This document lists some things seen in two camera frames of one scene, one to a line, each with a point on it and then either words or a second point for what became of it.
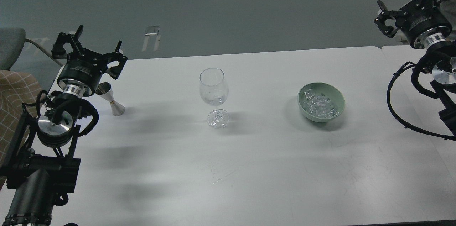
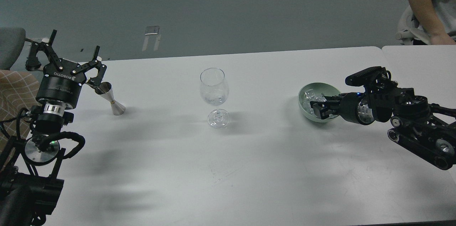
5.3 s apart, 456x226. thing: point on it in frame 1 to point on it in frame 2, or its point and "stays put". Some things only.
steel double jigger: [104, 90] stays put
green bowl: [320, 102] stays put
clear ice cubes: [318, 104] stays put
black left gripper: [81, 73] to [62, 79]
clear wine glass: [214, 90] stays put
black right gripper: [423, 21] to [348, 103]
